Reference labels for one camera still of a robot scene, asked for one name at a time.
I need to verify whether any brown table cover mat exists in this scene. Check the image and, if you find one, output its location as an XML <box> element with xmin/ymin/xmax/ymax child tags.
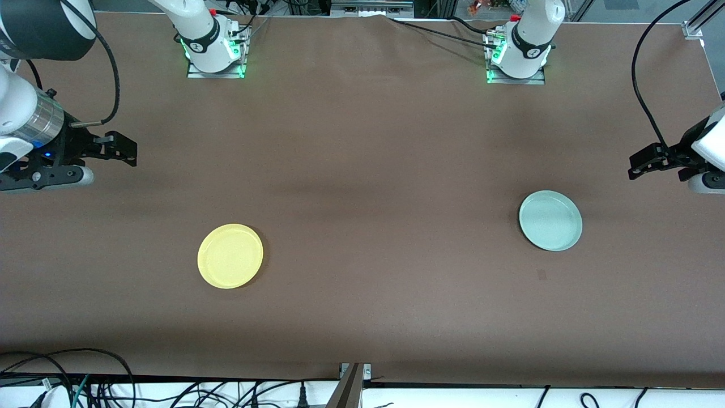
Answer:
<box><xmin>0</xmin><ymin>11</ymin><xmax>725</xmax><ymax>389</ymax></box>

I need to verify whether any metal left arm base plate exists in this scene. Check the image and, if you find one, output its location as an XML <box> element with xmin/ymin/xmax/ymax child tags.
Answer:
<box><xmin>484</xmin><ymin>31</ymin><xmax>547</xmax><ymax>86</ymax></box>

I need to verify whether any green thin cable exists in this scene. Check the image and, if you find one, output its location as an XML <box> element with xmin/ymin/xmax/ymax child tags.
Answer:
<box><xmin>71</xmin><ymin>374</ymin><xmax>91</xmax><ymax>408</ymax></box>

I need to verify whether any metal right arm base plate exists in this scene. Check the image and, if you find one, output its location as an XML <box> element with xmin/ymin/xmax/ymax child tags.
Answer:
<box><xmin>187</xmin><ymin>25</ymin><xmax>251</xmax><ymax>79</ymax></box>

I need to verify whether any long black table cable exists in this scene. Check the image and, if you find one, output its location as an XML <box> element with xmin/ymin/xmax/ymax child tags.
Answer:
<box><xmin>388</xmin><ymin>16</ymin><xmax>499</xmax><ymax>46</ymax></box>

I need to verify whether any short black table cable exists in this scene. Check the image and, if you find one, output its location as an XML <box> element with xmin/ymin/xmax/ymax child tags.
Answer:
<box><xmin>450</xmin><ymin>16</ymin><xmax>499</xmax><ymax>35</ymax></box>

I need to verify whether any yellow round plate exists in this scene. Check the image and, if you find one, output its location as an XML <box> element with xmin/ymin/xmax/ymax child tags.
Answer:
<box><xmin>197</xmin><ymin>223</ymin><xmax>264</xmax><ymax>290</ymax></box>

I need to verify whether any aluminium frame rail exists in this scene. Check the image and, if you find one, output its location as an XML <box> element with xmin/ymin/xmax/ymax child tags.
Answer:
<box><xmin>330</xmin><ymin>0</ymin><xmax>415</xmax><ymax>18</ymax></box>

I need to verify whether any pale green round plate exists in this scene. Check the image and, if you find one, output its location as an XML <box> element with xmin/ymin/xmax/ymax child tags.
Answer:
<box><xmin>519</xmin><ymin>190</ymin><xmax>583</xmax><ymax>252</ymax></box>

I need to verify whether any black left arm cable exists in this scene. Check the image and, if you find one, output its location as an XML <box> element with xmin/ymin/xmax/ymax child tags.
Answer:
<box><xmin>631</xmin><ymin>0</ymin><xmax>693</xmax><ymax>151</ymax></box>

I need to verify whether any aluminium profile post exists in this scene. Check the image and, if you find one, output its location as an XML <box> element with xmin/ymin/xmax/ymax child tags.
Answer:
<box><xmin>325</xmin><ymin>363</ymin><xmax>373</xmax><ymax>408</ymax></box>

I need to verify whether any aluminium frame corner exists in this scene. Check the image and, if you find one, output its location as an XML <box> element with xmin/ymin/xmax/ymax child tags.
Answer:
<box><xmin>683</xmin><ymin>0</ymin><xmax>725</xmax><ymax>40</ymax></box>

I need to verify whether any large looping black cable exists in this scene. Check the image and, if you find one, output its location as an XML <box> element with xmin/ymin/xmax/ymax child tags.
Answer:
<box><xmin>0</xmin><ymin>348</ymin><xmax>137</xmax><ymax>408</ymax></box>

